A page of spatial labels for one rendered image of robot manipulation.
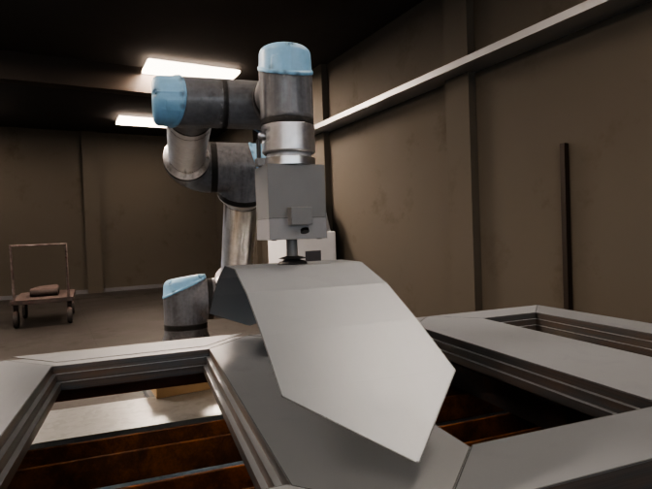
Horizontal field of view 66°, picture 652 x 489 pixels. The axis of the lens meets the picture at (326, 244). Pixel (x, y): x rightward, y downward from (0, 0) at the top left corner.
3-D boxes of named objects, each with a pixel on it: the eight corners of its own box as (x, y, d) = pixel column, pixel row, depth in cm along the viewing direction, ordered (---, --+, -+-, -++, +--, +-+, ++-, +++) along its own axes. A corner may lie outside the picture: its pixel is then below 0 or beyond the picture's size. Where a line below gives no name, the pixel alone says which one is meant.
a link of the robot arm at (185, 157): (159, 148, 118) (149, 50, 72) (207, 149, 121) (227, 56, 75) (161, 197, 117) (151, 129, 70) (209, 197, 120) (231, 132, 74)
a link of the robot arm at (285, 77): (303, 60, 76) (318, 40, 68) (306, 133, 76) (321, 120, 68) (251, 57, 74) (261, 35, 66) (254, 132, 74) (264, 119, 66)
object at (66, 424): (547, 374, 140) (547, 363, 140) (14, 462, 95) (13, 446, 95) (500, 358, 159) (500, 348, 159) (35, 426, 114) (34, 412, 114)
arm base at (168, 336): (157, 356, 143) (156, 322, 143) (211, 351, 149) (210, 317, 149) (159, 367, 129) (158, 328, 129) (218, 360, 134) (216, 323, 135)
